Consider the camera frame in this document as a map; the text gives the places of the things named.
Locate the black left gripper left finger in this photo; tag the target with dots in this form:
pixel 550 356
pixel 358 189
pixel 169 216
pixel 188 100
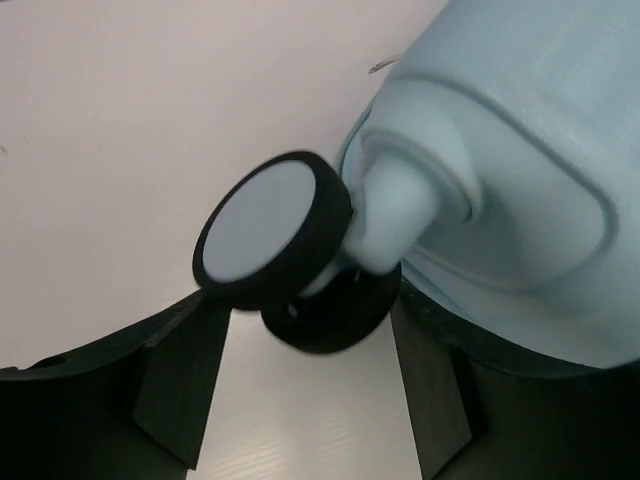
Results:
pixel 131 405

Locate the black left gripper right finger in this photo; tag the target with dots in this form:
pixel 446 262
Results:
pixel 482 407

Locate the light blue suitcase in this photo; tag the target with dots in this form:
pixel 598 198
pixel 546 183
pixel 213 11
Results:
pixel 496 170

